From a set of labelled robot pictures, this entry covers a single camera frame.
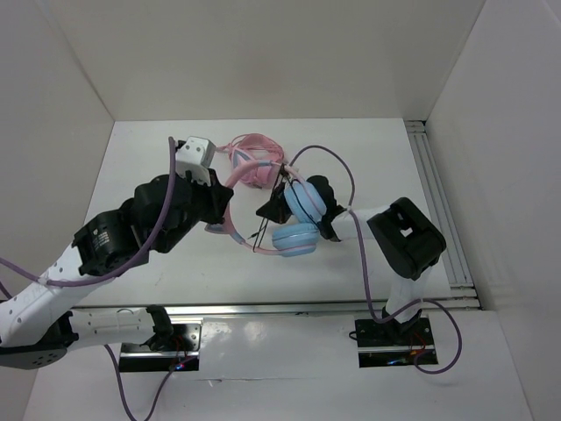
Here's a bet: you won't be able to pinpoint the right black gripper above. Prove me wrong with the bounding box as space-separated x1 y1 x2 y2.
256 182 320 225

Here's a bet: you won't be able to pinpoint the blue pink cat-ear headphones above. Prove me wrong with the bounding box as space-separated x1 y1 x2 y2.
205 161 326 258

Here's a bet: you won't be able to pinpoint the thin black headphone cable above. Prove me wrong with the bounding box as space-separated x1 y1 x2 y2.
247 164 328 255

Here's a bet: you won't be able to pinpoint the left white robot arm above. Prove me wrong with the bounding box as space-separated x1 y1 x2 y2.
1 171 233 370

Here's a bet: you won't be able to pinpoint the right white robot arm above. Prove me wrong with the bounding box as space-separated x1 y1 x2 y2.
256 175 446 344

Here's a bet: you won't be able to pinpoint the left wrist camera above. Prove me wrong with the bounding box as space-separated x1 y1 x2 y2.
175 136 217 186

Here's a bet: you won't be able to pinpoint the aluminium front rail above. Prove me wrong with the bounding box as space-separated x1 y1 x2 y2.
67 297 387 319

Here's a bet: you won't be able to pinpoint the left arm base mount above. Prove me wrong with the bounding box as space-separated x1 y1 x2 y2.
118 305 202 374

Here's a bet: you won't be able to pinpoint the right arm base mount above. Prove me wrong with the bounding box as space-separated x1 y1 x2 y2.
349 318 438 368

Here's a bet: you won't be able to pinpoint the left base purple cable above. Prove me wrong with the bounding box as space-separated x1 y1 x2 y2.
103 344 201 421

